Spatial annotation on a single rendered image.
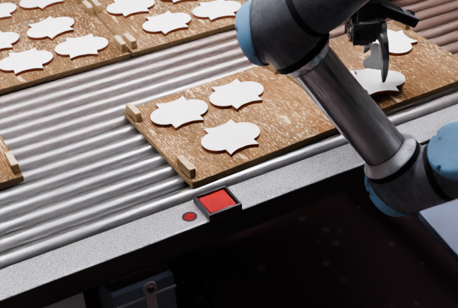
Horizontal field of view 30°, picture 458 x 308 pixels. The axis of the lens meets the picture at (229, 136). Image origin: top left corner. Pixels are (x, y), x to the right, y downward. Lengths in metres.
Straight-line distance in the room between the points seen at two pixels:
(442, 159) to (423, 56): 0.72
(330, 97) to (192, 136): 0.51
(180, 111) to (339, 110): 0.58
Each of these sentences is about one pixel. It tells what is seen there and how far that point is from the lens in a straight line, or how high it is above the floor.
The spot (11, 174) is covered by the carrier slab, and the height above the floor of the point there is 0.94.
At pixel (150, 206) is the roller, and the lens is 1.79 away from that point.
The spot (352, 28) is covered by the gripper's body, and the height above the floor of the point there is 1.12.
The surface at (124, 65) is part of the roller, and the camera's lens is 2.32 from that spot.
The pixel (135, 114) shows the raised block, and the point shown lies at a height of 0.96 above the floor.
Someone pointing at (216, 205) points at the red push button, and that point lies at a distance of 1.76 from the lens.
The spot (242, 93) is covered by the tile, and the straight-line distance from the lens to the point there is 2.09.
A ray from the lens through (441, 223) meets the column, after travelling 1.82.
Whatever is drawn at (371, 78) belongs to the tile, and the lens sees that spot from 2.10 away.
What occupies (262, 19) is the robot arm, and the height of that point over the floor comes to 1.38.
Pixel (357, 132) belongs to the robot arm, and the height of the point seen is 1.15.
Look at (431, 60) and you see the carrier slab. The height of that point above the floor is 0.94.
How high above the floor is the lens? 2.03
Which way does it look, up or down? 34 degrees down
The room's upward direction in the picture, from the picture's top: 4 degrees counter-clockwise
